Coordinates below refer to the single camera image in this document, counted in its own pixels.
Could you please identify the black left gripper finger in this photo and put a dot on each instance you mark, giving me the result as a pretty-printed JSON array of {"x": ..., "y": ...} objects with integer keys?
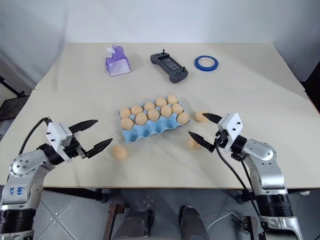
[
  {"x": 83, "y": 125},
  {"x": 98, "y": 147}
]

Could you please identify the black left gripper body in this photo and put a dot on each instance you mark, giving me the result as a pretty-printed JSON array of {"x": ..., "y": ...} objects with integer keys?
[{"x": 75, "y": 148}]

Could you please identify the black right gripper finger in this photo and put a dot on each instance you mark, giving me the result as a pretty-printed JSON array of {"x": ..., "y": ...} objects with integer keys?
[
  {"x": 213, "y": 117},
  {"x": 202, "y": 142}
]

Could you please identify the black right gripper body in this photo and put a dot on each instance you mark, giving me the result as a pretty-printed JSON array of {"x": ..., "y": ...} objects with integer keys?
[{"x": 221, "y": 140}]

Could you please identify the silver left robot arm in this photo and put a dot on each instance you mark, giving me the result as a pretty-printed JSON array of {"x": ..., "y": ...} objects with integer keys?
[{"x": 26, "y": 166}]

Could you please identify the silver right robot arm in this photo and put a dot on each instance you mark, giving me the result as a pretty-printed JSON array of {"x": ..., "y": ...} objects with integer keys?
[{"x": 265, "y": 165}]

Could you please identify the blue egg carton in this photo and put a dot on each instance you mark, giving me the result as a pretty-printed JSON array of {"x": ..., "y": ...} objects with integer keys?
[{"x": 150, "y": 130}]

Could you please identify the beige egg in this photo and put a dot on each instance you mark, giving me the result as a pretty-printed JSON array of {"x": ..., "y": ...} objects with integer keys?
[
  {"x": 177, "y": 108},
  {"x": 120, "y": 152},
  {"x": 161, "y": 101},
  {"x": 183, "y": 118},
  {"x": 200, "y": 117},
  {"x": 136, "y": 109},
  {"x": 149, "y": 105},
  {"x": 166, "y": 110},
  {"x": 192, "y": 145},
  {"x": 125, "y": 112},
  {"x": 126, "y": 123},
  {"x": 141, "y": 118},
  {"x": 172, "y": 99},
  {"x": 153, "y": 114}
]

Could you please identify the blue tape roll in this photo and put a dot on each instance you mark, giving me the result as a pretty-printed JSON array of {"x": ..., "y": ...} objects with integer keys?
[{"x": 198, "y": 65}]

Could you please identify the grey handheld remote controller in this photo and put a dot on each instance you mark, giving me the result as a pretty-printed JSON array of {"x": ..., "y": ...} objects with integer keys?
[{"x": 170, "y": 65}]

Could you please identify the purple tissue pack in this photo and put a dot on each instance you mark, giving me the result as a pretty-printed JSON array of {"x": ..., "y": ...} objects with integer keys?
[{"x": 117, "y": 62}]

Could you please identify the black mesh seat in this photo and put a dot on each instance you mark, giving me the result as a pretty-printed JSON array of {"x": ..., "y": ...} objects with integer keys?
[{"x": 11, "y": 110}]

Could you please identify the dark rounded shape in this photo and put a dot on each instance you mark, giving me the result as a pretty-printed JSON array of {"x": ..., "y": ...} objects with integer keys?
[
  {"x": 138, "y": 225},
  {"x": 192, "y": 222}
]

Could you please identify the black stand rod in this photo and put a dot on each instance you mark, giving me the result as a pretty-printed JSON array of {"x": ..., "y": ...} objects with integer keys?
[{"x": 10, "y": 87}]

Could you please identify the dark object beside table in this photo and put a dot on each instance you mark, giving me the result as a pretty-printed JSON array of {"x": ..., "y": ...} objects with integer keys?
[{"x": 312, "y": 80}]

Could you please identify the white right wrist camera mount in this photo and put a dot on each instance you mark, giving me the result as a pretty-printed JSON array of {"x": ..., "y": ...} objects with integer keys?
[{"x": 231, "y": 127}]

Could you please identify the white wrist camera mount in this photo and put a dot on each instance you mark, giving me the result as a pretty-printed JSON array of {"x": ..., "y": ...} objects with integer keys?
[
  {"x": 58, "y": 135},
  {"x": 231, "y": 127}
]

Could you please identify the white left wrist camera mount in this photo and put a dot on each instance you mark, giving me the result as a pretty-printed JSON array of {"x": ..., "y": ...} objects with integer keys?
[{"x": 58, "y": 135}]

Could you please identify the rusty metal post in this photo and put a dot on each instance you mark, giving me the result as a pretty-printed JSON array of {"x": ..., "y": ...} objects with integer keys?
[
  {"x": 255, "y": 228},
  {"x": 111, "y": 220}
]

